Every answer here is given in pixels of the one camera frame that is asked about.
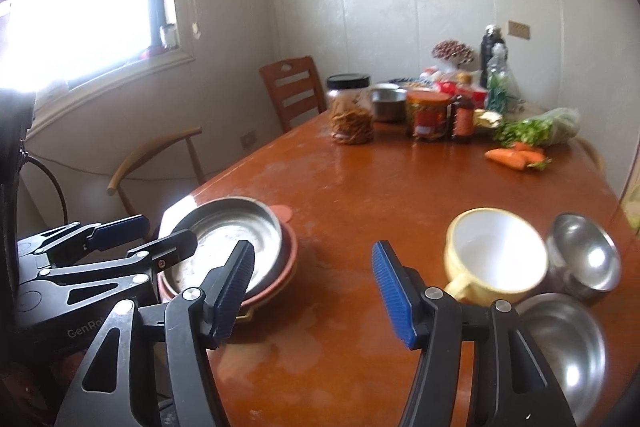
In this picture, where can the small cup on windowsill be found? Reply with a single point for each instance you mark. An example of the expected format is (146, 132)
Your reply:
(168, 35)

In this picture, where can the red and white packet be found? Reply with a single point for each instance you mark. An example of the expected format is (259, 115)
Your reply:
(435, 77)

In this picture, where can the beige wall switch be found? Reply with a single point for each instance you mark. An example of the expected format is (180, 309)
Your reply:
(519, 30)

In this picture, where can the low wall outlet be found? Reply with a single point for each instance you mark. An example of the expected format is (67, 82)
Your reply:
(248, 140)

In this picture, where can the light curved wooden chair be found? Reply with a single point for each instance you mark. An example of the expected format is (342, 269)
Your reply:
(145, 152)

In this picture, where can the red-lidded sauce jar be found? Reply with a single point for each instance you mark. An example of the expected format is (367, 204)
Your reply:
(427, 117)

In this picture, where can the blue patterned bowl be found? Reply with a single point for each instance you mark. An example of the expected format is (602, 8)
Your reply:
(402, 82)

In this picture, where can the clear plastic bottle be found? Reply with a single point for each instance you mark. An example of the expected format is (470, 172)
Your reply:
(502, 82)

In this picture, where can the dried flower bouquet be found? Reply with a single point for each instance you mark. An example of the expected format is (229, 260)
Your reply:
(452, 52)

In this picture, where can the deep metal bowl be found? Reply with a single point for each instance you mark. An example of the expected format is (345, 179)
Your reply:
(387, 104)

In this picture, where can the large steel bowl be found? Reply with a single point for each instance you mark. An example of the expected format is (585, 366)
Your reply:
(565, 352)

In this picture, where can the orange carrot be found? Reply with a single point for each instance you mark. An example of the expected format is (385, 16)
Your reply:
(505, 158)
(530, 152)

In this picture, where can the dark sauce bottle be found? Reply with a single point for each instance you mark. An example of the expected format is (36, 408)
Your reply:
(462, 117)

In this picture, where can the round metal pan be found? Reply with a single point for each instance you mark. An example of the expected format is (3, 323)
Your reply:
(240, 232)

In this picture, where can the gold foil packet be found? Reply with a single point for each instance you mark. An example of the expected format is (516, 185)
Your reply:
(487, 118)

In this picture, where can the orange bear-shaped plate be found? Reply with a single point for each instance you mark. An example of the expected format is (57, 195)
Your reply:
(285, 257)

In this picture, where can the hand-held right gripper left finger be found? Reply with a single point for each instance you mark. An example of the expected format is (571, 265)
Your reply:
(232, 292)

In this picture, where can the brown slatted wooden chair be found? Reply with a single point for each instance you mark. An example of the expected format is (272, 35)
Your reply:
(295, 77)

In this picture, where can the small steel bowl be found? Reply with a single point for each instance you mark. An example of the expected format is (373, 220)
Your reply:
(585, 257)

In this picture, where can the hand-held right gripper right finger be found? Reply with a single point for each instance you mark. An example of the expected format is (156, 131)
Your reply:
(395, 297)

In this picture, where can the black-lidded clear jar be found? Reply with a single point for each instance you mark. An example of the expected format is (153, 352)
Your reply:
(350, 117)

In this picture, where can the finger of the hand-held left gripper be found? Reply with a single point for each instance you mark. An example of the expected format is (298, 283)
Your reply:
(170, 249)
(122, 229)

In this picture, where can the black thermos bottle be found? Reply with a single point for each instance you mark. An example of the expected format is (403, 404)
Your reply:
(491, 52)

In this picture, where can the bagged green vegetables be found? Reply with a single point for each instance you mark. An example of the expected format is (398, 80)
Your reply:
(540, 127)

